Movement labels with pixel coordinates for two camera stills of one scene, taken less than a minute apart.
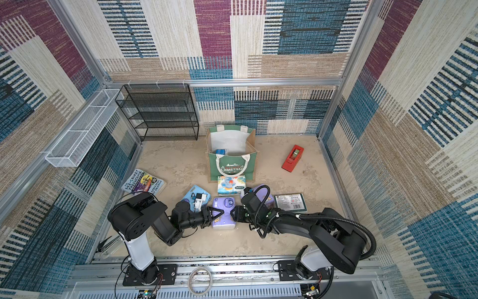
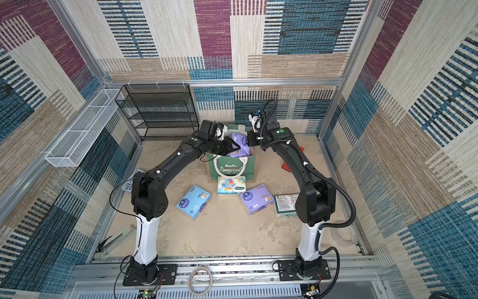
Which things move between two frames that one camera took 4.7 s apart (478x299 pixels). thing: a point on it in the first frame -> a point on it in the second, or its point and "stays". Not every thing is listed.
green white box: x=293 y=202 stays
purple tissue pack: x=224 y=221 -> x=243 y=141
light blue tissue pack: x=191 y=196 stays
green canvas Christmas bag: x=240 y=143 stays
